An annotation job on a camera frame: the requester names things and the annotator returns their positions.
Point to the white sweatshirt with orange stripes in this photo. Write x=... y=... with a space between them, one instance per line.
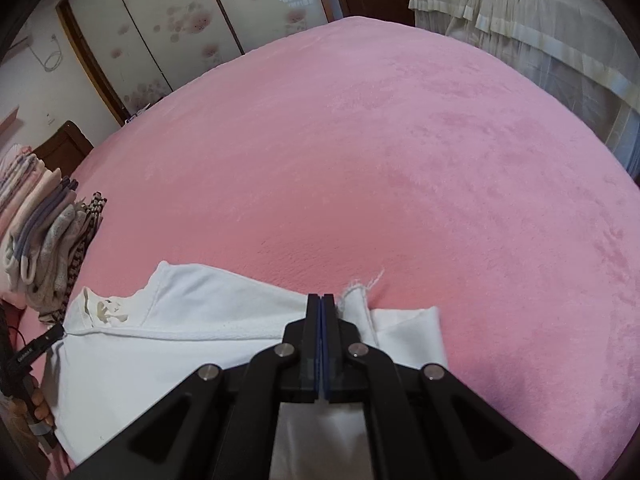
x=175 y=350

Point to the stack of folded knit sweaters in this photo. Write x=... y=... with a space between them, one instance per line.
x=56 y=260

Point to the pile of folded clothes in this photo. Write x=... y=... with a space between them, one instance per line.
x=93 y=210

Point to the pink patterned folded garment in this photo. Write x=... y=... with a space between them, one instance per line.
x=16 y=175

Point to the dark wooden headboard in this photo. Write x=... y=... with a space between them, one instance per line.
x=65 y=150

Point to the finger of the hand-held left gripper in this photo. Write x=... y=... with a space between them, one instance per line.
x=40 y=346

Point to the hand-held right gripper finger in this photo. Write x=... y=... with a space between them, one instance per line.
x=326 y=340
x=316 y=335

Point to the person's left hand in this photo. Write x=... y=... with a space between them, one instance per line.
x=44 y=409

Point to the floral sliding wardrobe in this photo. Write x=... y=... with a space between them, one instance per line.
x=150 y=20

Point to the pink fleece blanket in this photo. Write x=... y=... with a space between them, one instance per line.
x=400 y=185

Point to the cream knit sweater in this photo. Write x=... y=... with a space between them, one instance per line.
x=27 y=232

